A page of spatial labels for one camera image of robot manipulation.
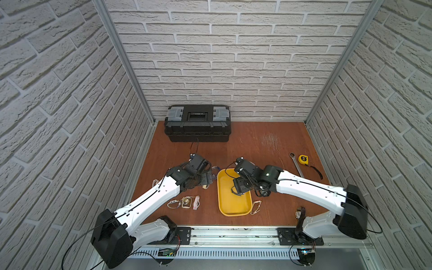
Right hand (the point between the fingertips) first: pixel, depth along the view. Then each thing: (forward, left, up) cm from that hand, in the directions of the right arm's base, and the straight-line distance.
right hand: (242, 182), depth 79 cm
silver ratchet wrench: (+20, -35, -10) cm, 41 cm away
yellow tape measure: (+16, -40, -9) cm, 44 cm away
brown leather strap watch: (-14, -26, -9) cm, 31 cm away
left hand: (+4, +18, +1) cm, 18 cm away
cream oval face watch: (-9, -6, -10) cm, 15 cm away
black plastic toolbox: (+35, +22, +7) cm, 41 cm away
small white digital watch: (-5, +34, -9) cm, 36 cm away
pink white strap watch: (-6, +23, -7) cm, 25 cm away
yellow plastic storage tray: (-6, +7, -10) cm, 14 cm away
